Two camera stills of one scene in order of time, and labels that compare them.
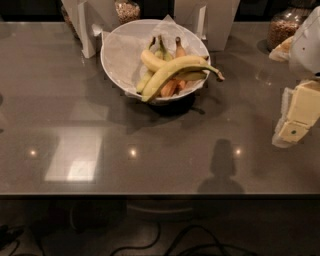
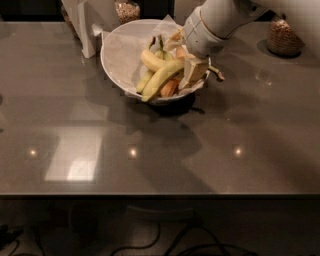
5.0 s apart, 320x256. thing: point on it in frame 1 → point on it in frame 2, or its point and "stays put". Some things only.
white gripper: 306,50 → 200,37
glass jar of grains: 127,11 stays put
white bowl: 123,46 stays put
